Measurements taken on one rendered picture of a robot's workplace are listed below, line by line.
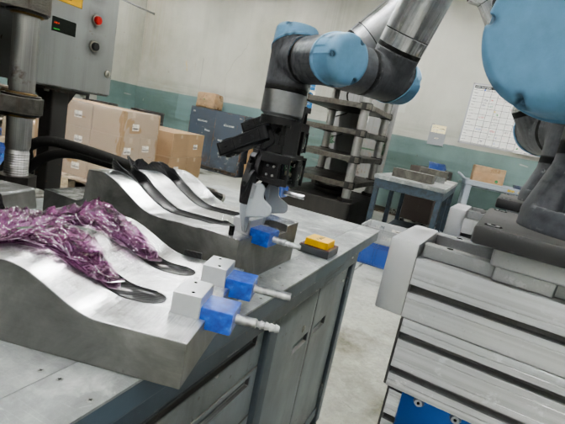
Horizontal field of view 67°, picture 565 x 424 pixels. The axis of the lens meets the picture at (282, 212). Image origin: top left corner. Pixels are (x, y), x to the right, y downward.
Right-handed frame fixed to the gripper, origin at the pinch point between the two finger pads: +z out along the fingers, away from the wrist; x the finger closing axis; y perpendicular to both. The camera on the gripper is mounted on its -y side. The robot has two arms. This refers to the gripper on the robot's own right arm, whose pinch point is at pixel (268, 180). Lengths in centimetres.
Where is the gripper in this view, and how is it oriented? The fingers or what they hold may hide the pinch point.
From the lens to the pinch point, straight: 110.8
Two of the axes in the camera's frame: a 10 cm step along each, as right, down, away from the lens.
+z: -1.9, 9.6, 2.0
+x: 4.3, -1.0, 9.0
